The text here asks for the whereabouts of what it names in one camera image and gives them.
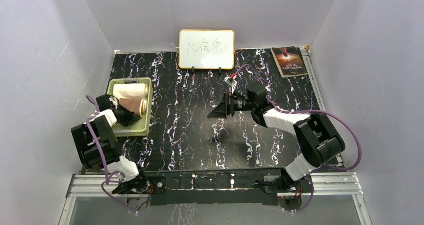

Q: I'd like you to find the brown and yellow cloth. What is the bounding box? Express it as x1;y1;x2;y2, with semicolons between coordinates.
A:
119;98;148;118

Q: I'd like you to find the small framed whiteboard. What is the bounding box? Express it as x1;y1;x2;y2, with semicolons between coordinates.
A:
178;29;236;70

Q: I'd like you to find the dark paperback book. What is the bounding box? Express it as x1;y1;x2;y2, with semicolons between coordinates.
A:
271;46;308;78

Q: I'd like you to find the aluminium base frame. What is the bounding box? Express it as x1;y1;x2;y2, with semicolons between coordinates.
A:
59;172;372;225

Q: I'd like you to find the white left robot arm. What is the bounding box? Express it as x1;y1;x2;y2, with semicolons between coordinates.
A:
71;94;150;193

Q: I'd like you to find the green perforated plastic basket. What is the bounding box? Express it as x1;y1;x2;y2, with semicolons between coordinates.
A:
106;77;154;137

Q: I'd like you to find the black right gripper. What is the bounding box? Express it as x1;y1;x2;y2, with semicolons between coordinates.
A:
208;91;256;119

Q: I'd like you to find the white towel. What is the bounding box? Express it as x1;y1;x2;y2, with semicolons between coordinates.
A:
112;83;149;99

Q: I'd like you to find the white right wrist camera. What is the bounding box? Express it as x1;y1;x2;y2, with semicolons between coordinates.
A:
224;74;238;93

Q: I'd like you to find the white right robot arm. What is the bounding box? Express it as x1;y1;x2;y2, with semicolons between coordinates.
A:
207;88;346;192

